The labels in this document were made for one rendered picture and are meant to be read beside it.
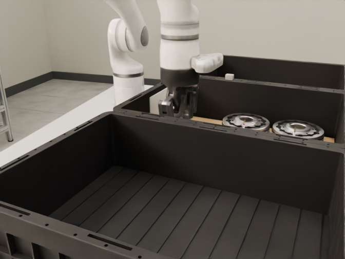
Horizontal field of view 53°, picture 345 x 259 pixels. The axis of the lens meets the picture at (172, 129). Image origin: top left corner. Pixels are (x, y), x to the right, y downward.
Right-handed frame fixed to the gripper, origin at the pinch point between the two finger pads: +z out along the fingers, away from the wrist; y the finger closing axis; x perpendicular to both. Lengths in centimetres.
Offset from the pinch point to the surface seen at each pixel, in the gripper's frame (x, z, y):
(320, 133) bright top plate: 25.9, -0.6, -11.1
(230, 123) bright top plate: 8.0, -0.4, -8.9
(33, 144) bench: -51, 15, -6
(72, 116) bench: -56, 15, -29
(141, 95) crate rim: -7.8, -7.6, 1.7
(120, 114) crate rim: -5.3, -7.7, 12.8
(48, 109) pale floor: -227, 86, -176
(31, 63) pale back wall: -306, 58, -235
